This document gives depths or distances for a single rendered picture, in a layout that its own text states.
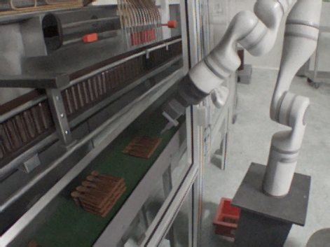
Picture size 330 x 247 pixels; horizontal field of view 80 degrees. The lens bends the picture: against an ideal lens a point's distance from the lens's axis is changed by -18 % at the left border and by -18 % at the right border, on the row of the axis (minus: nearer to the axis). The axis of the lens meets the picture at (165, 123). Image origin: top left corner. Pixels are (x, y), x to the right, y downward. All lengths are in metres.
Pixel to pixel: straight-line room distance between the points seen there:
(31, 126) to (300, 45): 0.65
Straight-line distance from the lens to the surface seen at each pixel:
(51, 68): 0.88
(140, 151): 0.70
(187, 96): 0.56
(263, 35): 0.50
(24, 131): 0.50
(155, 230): 0.62
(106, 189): 0.55
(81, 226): 0.56
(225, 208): 1.41
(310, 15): 0.65
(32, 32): 0.76
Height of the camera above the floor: 1.08
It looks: 26 degrees down
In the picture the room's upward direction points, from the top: 5 degrees counter-clockwise
